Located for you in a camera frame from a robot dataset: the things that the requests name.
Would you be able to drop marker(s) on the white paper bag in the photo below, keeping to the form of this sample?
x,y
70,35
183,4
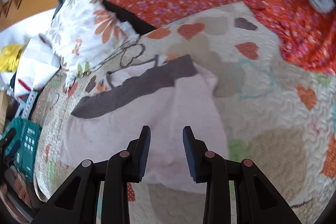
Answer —
x,y
36,64

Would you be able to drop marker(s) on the pale pink knit top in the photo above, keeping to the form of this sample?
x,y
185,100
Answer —
x,y
157,108

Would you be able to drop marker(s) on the colour dotted strip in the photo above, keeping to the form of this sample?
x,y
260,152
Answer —
x,y
27,106

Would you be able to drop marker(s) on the white floral pillow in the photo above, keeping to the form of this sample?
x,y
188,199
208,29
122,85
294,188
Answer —
x,y
84,22

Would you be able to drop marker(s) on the heart-patterned quilt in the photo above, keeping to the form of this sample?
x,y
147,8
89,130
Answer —
x,y
262,108

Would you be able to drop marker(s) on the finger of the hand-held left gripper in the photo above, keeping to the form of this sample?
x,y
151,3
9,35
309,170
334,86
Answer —
x,y
8,137
13,150

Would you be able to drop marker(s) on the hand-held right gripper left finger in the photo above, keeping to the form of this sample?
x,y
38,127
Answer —
x,y
144,155

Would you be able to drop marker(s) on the yellow plastic bag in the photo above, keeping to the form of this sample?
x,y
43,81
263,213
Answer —
x,y
10,56

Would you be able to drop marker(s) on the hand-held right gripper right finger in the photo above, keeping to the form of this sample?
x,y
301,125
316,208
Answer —
x,y
190,155

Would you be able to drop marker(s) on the green cardboard box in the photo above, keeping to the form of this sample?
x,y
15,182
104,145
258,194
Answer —
x,y
26,140

